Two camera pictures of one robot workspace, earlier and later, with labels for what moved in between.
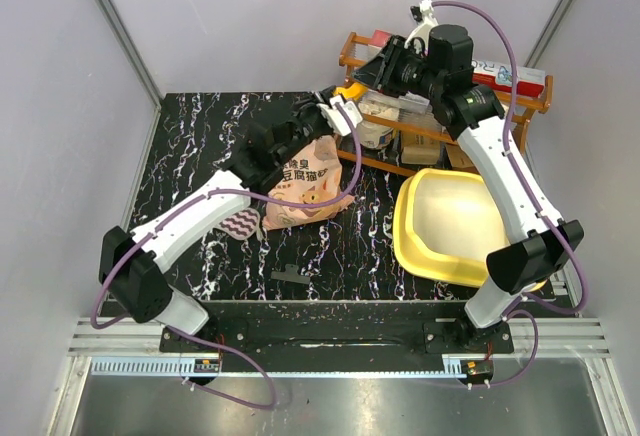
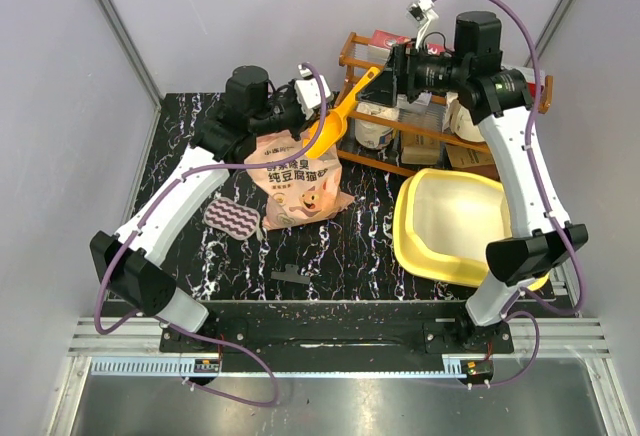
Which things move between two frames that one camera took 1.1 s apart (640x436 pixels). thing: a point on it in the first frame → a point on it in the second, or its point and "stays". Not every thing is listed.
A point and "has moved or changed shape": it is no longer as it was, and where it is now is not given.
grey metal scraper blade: (290, 273) stays
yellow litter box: (446, 223) stays
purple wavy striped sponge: (241, 224) stays
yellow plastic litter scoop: (355, 92) has moved or changed shape
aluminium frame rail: (553, 337) stays
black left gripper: (310, 103) → (304, 123)
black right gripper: (381, 68) → (398, 74)
